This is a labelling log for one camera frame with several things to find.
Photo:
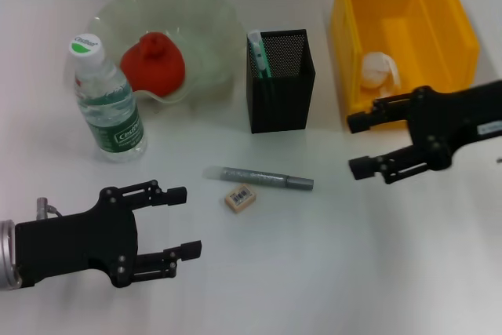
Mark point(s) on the yellow plastic bin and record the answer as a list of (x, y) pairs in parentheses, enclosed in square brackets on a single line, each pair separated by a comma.
[(443, 37)]

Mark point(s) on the green utility knife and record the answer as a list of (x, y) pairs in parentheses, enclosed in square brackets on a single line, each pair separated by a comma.
[(259, 54)]

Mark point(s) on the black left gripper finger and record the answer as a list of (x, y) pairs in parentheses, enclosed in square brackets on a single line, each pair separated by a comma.
[(174, 195), (190, 250)]

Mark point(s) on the black mesh pen holder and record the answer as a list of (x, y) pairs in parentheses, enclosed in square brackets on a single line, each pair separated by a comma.
[(282, 103)]

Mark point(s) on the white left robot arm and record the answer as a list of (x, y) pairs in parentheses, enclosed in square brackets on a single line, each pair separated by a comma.
[(8, 256)]

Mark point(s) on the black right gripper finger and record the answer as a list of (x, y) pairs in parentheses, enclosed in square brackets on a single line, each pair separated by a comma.
[(361, 168), (359, 122)]

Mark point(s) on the beige eraser with barcode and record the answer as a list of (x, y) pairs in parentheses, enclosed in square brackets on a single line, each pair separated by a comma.
[(240, 199)]

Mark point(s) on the translucent wavy fruit plate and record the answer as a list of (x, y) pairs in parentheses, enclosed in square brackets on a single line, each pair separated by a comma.
[(212, 37)]

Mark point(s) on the white paper ball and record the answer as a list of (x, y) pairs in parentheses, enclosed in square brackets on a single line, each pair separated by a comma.
[(376, 68)]

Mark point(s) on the silver glitter pen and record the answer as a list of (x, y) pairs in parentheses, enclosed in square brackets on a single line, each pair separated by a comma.
[(255, 176)]

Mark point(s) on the clear green-label water bottle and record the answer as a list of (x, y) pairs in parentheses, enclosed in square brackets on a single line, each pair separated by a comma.
[(113, 115)]

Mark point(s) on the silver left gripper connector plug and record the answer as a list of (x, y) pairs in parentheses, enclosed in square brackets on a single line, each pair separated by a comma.
[(41, 207)]

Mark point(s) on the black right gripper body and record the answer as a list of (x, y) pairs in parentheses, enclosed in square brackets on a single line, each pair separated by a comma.
[(451, 119)]

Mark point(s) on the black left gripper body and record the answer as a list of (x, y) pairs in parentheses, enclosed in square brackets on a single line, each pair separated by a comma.
[(78, 241)]

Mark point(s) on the red-orange toy orange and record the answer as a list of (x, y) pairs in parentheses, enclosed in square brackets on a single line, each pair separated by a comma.
[(153, 68)]

